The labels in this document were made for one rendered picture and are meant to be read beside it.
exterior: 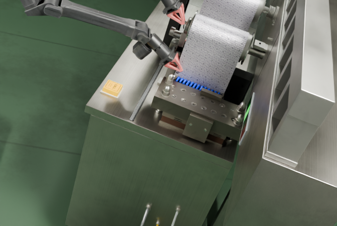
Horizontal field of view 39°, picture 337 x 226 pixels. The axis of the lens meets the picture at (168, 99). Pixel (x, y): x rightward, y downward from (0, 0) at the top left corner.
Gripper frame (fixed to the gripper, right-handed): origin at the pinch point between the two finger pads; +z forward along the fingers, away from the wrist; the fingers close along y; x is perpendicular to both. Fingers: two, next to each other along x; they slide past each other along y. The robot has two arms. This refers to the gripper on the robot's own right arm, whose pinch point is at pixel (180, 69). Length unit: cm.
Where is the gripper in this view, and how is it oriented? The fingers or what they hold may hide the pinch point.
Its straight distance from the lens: 211.0
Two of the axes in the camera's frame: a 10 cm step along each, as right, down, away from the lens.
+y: -2.5, 5.4, -8.1
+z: 6.8, 6.9, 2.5
